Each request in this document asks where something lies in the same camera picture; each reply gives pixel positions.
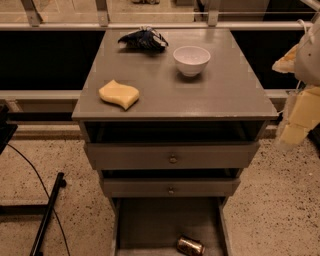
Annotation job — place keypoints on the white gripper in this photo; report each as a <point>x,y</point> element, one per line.
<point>308,59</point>

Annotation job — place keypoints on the orange soda can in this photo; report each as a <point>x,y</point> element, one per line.
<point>190,247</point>

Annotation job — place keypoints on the top grey drawer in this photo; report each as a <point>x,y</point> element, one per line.
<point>145,156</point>

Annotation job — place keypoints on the grey drawer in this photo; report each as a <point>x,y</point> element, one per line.
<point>153,226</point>
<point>169,187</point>
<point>145,156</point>

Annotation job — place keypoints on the grey drawer cabinet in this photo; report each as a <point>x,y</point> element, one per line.
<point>225,127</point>

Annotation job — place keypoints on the middle grey drawer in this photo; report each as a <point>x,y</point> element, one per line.
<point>169,187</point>

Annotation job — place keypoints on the bottom grey drawer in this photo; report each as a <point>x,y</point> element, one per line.
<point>153,226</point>

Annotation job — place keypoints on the white bowl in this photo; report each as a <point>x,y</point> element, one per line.
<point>191,60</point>

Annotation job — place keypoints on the blue chip bag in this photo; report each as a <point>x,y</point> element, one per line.
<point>145,38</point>

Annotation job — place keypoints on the yellow sponge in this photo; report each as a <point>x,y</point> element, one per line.
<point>119,94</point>

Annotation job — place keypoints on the black stand leg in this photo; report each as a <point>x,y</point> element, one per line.
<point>49,209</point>

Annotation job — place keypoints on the black equipment at left edge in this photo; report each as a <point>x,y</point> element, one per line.
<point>6,130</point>

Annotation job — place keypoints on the metal railing frame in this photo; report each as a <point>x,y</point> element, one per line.
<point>66,23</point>

